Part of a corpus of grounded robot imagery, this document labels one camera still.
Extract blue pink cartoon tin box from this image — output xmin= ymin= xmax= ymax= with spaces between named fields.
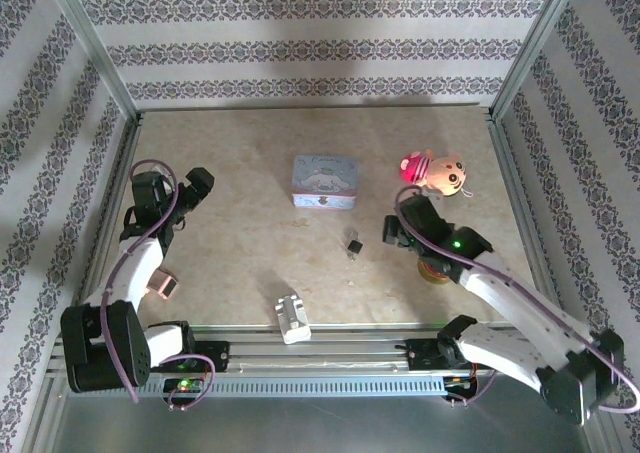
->
xmin=291 ymin=154 xmax=360 ymax=210

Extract round red and gold tin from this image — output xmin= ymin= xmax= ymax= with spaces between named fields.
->
xmin=417 ymin=260 xmax=454 ymax=287

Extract plush doll with pink hat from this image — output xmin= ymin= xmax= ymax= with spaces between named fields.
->
xmin=398 ymin=148 xmax=474 ymax=200

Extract small pink box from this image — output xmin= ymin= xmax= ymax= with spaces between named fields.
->
xmin=148 ymin=268 xmax=180 ymax=301

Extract aluminium front rails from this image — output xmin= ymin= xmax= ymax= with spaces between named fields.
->
xmin=47 ymin=322 xmax=589 ymax=379

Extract white plastic block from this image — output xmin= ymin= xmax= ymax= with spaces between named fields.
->
xmin=273 ymin=295 xmax=312 ymax=345

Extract circuit board with green light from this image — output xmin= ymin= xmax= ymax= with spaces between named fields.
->
xmin=163 ymin=376 xmax=205 ymax=395

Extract grey metal sheet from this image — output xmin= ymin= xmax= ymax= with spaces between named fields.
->
xmin=29 ymin=377 xmax=621 ymax=453

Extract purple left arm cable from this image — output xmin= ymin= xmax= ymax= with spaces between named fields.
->
xmin=99 ymin=158 xmax=217 ymax=413

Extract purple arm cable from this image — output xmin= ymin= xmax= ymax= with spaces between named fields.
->
xmin=394 ymin=185 xmax=640 ymax=415
xmin=99 ymin=158 xmax=217 ymax=413

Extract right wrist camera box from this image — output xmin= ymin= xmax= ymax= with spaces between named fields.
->
xmin=383 ymin=214 xmax=409 ymax=247

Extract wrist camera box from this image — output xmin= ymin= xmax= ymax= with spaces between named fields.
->
xmin=185 ymin=166 xmax=217 ymax=200
xmin=383 ymin=214 xmax=409 ymax=247

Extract aluminium side rail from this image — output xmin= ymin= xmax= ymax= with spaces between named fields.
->
xmin=484 ymin=112 xmax=576 ymax=334
xmin=54 ymin=115 xmax=146 ymax=339

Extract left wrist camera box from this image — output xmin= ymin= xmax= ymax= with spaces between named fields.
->
xmin=185 ymin=166 xmax=217 ymax=200

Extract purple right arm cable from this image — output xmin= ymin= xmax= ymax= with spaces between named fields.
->
xmin=394 ymin=185 xmax=640 ymax=415

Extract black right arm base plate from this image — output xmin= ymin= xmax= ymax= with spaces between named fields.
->
xmin=407 ymin=337 xmax=496 ymax=374

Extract aluminium corner post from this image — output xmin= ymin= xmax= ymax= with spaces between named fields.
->
xmin=489 ymin=0 xmax=587 ymax=122
xmin=42 ymin=0 xmax=144 ymax=124

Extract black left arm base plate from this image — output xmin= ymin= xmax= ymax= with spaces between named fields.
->
xmin=184 ymin=340 xmax=231 ymax=374

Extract grey slotted cable duct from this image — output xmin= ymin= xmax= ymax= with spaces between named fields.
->
xmin=67 ymin=376 xmax=447 ymax=399

